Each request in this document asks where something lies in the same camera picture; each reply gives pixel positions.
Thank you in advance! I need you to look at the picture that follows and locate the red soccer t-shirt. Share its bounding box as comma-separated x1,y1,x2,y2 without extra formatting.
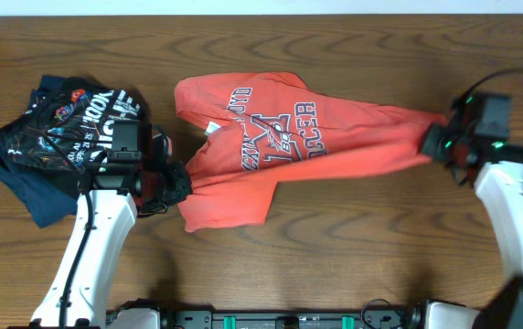
174,72,445,232

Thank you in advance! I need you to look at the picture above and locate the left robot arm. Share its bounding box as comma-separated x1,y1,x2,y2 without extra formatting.
28,162,192,328

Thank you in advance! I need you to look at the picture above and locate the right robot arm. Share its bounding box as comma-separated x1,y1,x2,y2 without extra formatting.
412,124,523,328

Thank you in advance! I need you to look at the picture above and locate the navy blue folded garment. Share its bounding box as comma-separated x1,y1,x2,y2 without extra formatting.
0,75,79,228

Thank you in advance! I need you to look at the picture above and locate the black printed t-shirt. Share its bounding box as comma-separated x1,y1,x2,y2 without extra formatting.
0,81,144,171

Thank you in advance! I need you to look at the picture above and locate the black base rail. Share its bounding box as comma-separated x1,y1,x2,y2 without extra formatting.
105,297,427,329

